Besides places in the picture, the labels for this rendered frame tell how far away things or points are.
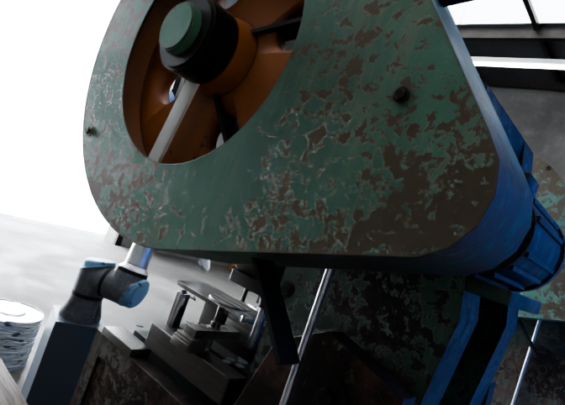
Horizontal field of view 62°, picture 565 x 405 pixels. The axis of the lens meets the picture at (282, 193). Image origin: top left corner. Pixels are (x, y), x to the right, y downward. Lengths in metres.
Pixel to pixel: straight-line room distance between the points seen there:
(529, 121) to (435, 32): 7.72
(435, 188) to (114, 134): 0.74
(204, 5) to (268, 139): 0.32
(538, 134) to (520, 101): 0.64
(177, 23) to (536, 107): 7.75
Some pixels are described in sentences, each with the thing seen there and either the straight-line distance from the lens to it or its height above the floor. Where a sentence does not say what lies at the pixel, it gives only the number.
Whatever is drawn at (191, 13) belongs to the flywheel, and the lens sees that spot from 0.92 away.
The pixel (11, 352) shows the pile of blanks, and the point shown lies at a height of 0.10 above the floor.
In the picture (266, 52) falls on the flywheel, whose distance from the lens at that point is 0.94.
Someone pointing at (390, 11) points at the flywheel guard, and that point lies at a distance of 0.72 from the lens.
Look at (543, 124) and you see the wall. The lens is 8.30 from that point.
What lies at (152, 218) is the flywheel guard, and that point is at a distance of 0.90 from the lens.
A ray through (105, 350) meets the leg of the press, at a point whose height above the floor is 0.59.
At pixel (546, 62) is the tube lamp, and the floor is 3.05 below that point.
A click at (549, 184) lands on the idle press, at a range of 2.41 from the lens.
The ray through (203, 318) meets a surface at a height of 0.72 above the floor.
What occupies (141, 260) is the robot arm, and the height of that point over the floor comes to 0.74.
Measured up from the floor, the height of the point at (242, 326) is 0.77.
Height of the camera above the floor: 1.06
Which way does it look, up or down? 3 degrees up
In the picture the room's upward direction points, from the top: 19 degrees clockwise
